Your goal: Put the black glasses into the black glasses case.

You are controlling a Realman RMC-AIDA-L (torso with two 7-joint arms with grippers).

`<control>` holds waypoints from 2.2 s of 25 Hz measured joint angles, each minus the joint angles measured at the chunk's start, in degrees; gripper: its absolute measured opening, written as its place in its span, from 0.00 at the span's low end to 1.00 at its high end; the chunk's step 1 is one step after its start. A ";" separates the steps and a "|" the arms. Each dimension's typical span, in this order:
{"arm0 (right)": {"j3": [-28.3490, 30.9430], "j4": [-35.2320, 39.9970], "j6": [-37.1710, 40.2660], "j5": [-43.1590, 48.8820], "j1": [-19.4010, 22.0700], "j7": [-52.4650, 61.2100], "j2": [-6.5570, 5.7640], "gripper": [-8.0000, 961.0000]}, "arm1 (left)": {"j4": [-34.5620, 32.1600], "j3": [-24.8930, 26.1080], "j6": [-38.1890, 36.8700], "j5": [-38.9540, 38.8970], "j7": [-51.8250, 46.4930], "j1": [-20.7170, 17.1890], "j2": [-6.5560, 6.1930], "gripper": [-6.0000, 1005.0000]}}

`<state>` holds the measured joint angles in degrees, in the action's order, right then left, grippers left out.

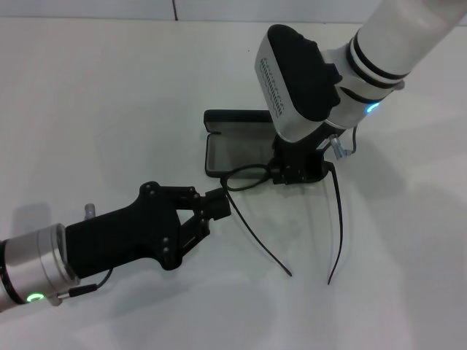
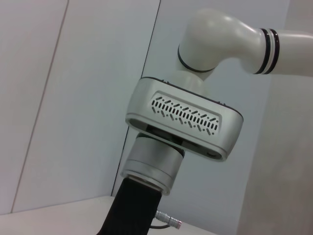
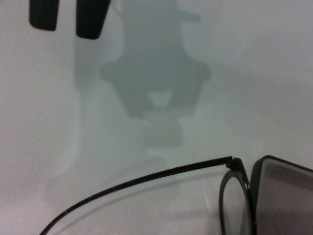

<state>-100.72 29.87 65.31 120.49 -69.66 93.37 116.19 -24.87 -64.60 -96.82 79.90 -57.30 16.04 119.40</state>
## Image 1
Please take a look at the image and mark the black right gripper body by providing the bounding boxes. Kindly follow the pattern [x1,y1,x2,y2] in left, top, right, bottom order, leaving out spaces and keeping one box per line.
[271,123,330,185]

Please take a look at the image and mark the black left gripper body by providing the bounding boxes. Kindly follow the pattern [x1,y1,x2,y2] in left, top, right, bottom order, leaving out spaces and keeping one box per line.
[64,180,184,281]

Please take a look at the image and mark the black glasses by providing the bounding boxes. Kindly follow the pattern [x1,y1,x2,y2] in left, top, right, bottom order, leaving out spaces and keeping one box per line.
[218,160,344,286]

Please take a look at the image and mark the black glasses case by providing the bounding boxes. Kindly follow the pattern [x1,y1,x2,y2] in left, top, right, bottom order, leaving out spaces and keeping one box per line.
[203,109,329,183]

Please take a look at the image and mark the grey right gripper cable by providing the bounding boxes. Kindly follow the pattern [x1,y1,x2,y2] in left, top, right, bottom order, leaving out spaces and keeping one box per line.
[328,123,360,160]

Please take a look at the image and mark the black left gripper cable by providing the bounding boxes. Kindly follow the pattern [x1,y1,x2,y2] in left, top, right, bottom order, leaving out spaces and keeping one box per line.
[58,268,112,299]

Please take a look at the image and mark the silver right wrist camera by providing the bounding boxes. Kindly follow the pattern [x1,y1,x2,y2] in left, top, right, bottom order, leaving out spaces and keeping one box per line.
[253,23,344,143]

